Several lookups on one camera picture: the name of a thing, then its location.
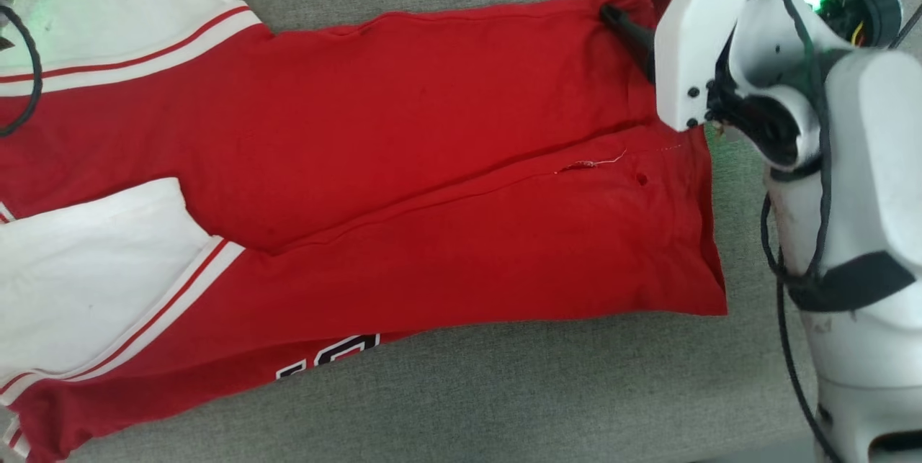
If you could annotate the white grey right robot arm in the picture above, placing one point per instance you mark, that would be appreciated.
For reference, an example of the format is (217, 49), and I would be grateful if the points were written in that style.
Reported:
(879, 182)

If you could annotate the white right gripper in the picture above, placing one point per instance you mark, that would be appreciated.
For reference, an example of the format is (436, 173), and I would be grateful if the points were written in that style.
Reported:
(691, 38)

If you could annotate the red and white jersey shirt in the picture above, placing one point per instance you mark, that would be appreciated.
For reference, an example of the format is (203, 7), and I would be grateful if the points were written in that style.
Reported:
(432, 160)

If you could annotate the grey fabric sofa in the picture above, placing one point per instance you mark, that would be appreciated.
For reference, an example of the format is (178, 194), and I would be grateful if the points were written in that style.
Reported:
(468, 391)

